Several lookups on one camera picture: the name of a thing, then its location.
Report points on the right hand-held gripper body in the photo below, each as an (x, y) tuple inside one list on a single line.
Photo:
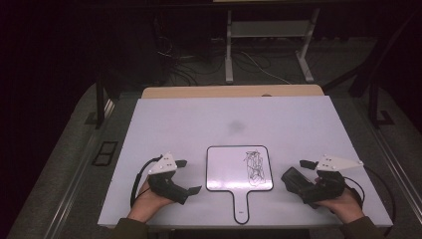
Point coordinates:
[(326, 187)]

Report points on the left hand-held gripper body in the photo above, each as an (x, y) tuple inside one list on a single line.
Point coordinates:
[(166, 186)]

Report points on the black eraser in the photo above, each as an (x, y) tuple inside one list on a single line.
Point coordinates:
[(297, 179)]

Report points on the person's left hand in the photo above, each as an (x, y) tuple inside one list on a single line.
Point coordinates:
[(146, 205)]

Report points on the person's right hand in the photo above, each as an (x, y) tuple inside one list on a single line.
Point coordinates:
[(350, 207)]

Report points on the large white board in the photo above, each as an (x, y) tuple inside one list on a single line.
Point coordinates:
[(199, 119)]

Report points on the wooden table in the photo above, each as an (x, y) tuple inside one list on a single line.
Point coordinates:
[(232, 91)]

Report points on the black metal stand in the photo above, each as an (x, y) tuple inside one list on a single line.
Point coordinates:
[(99, 99), (373, 99)]

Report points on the white metal stand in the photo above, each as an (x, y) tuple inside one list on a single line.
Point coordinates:
[(268, 29)]

